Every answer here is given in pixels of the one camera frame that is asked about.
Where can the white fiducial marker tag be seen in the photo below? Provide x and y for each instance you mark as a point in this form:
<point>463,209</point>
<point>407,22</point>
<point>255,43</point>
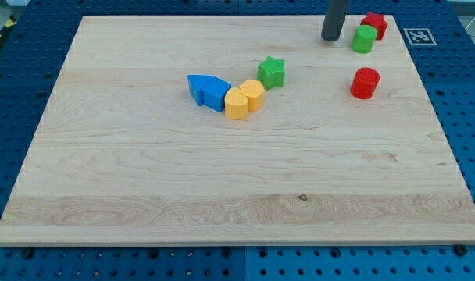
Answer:
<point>417,36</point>

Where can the red cylinder block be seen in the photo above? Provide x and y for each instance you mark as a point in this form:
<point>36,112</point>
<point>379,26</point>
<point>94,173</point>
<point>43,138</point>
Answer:
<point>365,83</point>

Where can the blue pentagon block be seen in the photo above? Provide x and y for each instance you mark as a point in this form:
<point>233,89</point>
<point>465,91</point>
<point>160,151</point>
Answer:
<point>214,93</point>

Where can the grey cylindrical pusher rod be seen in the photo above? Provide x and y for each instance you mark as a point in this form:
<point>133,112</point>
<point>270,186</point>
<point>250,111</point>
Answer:
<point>334,20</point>

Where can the green cylinder block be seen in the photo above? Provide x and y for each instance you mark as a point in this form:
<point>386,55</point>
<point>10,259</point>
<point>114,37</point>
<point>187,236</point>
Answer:
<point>364,38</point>

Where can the yellow hexagon block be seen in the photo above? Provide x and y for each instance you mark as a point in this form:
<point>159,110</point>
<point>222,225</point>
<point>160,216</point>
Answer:
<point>254,91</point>

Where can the yellow heart block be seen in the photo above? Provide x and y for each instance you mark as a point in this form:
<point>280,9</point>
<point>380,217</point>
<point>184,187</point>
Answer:
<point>236,104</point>

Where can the red star block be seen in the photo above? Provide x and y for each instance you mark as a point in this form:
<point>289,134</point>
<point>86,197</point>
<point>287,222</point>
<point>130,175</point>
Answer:
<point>377,21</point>

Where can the blue triangle block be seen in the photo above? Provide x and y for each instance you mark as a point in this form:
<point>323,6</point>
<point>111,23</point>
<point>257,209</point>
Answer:
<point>196,83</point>

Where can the green star block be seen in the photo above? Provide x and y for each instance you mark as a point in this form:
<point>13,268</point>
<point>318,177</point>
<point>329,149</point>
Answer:
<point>271,72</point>

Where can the light wooden board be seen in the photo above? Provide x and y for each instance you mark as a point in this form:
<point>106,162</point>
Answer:
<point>123,156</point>

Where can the yellow black hazard tape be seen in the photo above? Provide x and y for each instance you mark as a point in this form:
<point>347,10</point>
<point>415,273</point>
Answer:
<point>7,29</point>

